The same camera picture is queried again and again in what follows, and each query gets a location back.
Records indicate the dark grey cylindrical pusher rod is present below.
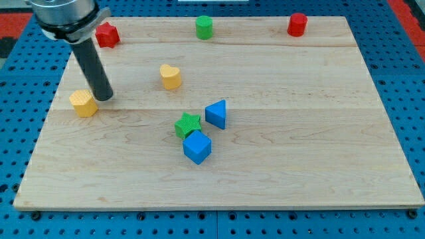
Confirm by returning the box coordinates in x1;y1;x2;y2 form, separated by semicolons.
71;39;114;101

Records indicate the blue triangle block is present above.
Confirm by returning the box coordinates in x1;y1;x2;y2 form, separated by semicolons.
205;100;226;129

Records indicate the blue cube block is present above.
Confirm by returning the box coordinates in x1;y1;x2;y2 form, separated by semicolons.
183;130;212;165

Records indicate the red star block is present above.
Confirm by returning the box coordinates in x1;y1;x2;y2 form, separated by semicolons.
95;22;120;48

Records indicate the yellow hexagon block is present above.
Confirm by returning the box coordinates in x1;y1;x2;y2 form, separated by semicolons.
69;90;98;118

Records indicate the yellow heart block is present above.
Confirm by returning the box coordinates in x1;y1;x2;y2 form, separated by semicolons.
159;64;182;90

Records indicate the green star block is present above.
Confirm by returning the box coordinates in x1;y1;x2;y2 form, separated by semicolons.
175;112;202;139

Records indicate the green cylinder block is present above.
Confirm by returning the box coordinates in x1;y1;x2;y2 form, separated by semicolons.
195;15;213;40

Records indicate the red cylinder block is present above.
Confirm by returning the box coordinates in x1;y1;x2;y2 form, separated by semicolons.
287;13;308;37

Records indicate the light wooden board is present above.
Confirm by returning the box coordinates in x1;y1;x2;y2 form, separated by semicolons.
14;17;424;212

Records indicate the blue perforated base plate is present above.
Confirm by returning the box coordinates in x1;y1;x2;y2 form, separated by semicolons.
1;1;424;238

